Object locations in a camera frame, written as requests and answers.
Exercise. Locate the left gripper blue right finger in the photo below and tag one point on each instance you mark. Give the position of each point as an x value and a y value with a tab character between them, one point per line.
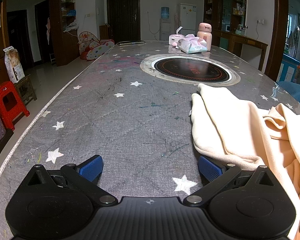
221	177

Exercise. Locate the dark flat phone on table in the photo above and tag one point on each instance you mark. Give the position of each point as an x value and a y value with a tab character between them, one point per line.
125	43

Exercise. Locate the white refrigerator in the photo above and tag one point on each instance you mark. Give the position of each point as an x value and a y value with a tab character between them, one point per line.
186	18

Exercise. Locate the wet wipes pack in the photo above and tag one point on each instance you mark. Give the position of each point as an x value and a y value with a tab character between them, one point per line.
192	44

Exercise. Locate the dark wooden side table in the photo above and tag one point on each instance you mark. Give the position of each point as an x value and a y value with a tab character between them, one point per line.
235	43

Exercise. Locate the pink thermos bottle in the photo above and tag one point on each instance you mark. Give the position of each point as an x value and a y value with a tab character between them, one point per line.
205	32

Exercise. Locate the colourful kids play tent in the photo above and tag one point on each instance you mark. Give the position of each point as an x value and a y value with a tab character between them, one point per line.
91	48

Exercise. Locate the red plastic stool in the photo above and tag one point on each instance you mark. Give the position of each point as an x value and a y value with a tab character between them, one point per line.
11	105

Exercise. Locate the blue sofa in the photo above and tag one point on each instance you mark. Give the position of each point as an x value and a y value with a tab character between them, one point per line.
292	88

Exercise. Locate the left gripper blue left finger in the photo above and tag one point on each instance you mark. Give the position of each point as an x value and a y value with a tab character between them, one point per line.
83	177

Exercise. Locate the water dispenser with bottle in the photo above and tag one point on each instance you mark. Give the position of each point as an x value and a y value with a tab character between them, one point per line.
165	24

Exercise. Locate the round induction cooktop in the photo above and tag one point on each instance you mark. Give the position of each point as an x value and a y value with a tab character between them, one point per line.
190	69

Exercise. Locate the cream white garment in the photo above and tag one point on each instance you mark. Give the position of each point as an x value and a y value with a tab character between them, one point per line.
236	131

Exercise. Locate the white printed paper bag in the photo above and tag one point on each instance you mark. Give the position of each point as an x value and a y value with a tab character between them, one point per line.
13	65

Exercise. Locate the small wooden stool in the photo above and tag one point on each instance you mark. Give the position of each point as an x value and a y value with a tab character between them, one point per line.
26	90

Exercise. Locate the dark wooden shelf cabinet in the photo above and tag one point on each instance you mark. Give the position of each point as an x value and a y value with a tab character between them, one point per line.
64	31

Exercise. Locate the pink tissue box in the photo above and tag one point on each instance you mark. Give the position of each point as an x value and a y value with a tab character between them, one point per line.
174	38

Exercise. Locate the dark wooden door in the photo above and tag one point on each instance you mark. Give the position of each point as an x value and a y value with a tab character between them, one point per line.
123	17

